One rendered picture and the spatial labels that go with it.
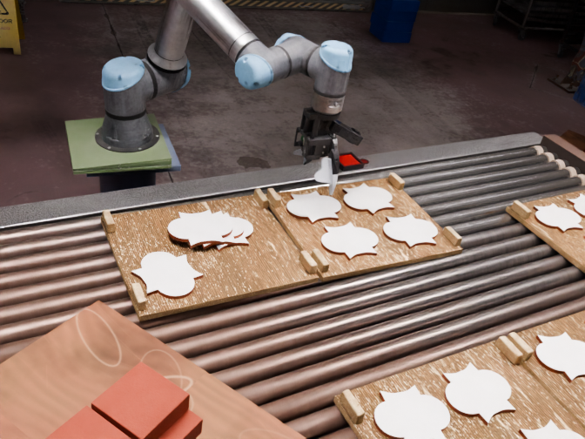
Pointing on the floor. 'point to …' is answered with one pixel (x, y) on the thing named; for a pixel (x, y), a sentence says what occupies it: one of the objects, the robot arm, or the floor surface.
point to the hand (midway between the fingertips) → (319, 179)
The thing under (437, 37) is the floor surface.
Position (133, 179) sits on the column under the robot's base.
